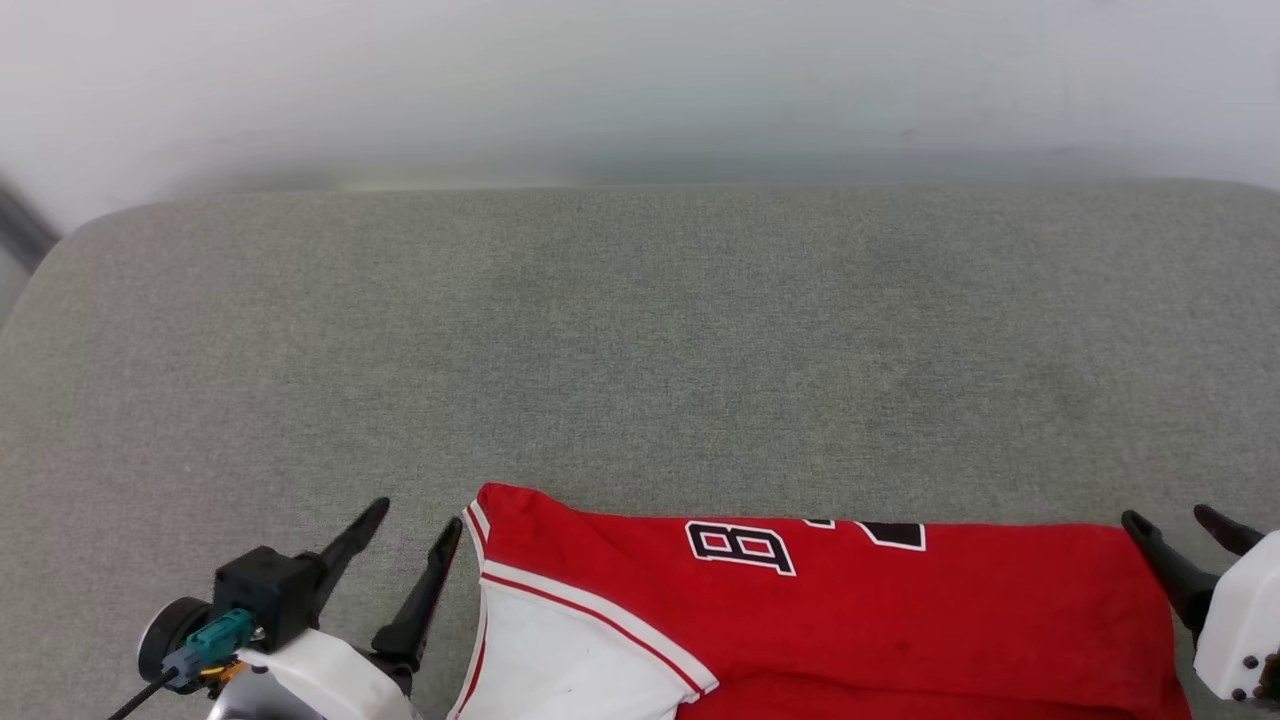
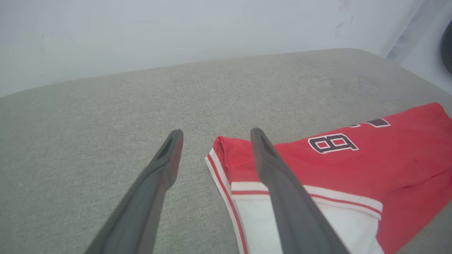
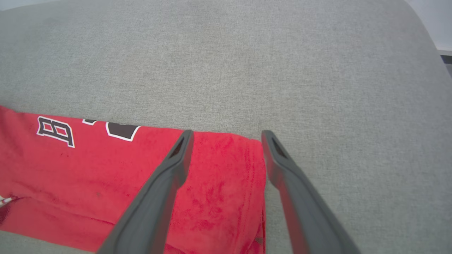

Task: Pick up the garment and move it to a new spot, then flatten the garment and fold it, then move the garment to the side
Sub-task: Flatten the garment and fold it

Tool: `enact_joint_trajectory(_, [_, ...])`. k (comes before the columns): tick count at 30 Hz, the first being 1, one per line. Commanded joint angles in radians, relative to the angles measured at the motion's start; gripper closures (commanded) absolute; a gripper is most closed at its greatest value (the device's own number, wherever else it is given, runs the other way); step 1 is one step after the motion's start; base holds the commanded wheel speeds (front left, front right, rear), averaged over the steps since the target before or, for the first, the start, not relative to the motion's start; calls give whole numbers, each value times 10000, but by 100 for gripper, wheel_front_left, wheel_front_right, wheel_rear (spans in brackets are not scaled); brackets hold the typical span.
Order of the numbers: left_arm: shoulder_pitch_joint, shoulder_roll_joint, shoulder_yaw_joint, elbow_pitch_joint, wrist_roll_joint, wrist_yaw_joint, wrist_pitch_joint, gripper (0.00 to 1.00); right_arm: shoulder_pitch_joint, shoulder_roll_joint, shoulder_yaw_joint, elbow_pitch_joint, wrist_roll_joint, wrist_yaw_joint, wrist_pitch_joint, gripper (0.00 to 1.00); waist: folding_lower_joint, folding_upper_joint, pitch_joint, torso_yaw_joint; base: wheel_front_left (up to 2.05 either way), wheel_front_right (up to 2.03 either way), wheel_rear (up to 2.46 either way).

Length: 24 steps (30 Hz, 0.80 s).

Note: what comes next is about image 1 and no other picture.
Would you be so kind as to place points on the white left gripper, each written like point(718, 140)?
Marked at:
point(320, 680)

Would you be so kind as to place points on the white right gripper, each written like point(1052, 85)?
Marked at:
point(1245, 620)

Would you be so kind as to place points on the red and white sports jersey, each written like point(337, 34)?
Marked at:
point(900, 630)

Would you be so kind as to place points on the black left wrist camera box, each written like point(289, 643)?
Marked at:
point(262, 592)

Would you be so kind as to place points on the grey wall trim strip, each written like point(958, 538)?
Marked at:
point(22, 228)

